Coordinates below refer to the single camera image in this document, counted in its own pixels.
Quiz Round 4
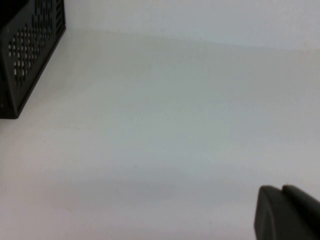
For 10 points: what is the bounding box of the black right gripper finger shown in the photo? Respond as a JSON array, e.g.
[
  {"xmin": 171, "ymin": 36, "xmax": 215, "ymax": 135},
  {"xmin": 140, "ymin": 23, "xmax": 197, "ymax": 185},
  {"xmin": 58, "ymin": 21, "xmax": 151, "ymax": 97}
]
[{"xmin": 253, "ymin": 184, "xmax": 320, "ymax": 240}]

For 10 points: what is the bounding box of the black plastic book stand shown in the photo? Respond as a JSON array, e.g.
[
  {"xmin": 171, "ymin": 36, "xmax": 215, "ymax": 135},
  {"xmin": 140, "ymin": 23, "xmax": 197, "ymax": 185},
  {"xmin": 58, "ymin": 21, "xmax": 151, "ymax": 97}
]
[{"xmin": 0, "ymin": 0, "xmax": 67, "ymax": 120}]

